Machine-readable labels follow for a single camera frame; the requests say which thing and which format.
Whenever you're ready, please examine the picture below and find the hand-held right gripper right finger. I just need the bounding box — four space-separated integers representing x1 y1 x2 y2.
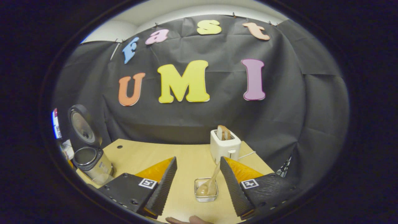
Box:
220 156 297 218

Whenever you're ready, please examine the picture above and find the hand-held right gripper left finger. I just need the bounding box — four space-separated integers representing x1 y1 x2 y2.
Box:
98 156 178 217

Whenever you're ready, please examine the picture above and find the wooden spoon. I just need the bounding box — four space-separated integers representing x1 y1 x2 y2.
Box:
196 162 221 196

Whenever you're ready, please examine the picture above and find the clear wire chopstick holder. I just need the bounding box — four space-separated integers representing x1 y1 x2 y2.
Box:
194 177 219 203

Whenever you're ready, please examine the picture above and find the silver black rice cooker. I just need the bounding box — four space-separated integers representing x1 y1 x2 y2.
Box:
68 104 114 182

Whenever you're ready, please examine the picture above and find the white toaster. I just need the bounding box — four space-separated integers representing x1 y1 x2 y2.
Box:
210 129 242 164

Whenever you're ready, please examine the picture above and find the toasted bread slice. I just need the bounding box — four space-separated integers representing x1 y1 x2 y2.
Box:
217 125 231 140

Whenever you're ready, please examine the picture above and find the clear glass dish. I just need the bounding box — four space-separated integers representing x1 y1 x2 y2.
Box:
92 173 115 186

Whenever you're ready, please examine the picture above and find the white side desk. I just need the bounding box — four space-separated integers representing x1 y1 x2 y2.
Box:
61 139 75 161

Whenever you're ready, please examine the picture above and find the computer monitor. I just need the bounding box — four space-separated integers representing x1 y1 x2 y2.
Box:
51 108 62 139

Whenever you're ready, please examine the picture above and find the white metal frame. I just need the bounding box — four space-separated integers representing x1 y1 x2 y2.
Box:
276 156 292 178

